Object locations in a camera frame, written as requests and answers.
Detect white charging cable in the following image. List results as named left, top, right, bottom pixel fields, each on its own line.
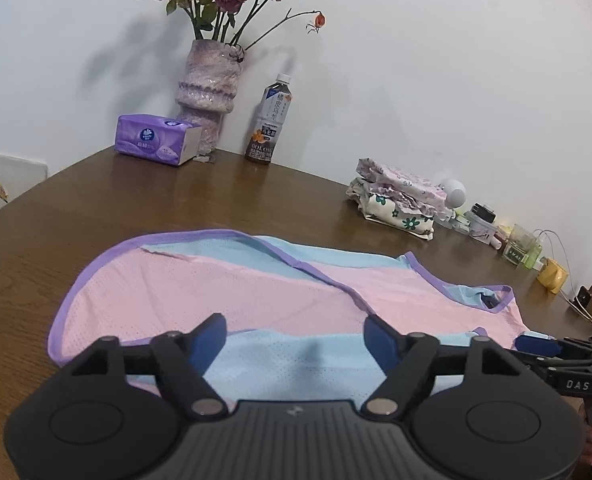
left=532, top=227, right=592, bottom=319

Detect purple tissue pack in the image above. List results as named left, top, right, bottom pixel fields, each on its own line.
left=114, top=114, right=203, bottom=167

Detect oolong tea bottle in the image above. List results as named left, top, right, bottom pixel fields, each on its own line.
left=245, top=74, right=293, bottom=164

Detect white astronaut figurine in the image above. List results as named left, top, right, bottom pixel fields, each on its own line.
left=440, top=179, right=466, bottom=209

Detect white box with label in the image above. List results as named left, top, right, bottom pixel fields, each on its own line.
left=0, top=154, right=49, bottom=209

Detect glass jar with label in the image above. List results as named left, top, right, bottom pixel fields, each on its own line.
left=503, top=224, right=542, bottom=269

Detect green white small boxes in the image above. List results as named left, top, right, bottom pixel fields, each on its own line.
left=450, top=212, right=470, bottom=235

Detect grey printed tin box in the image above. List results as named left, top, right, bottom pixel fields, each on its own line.
left=465, top=211, right=496, bottom=245

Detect yellow mug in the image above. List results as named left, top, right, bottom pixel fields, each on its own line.
left=536, top=258, right=569, bottom=295

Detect fuzzy purple vase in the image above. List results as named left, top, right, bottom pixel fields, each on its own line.
left=175, top=39, right=245, bottom=162

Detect pink blue mesh vest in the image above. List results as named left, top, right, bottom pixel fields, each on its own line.
left=48, top=230, right=528, bottom=402

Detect folded floral clothes stack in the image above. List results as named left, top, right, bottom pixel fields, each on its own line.
left=346, top=158, right=455, bottom=240

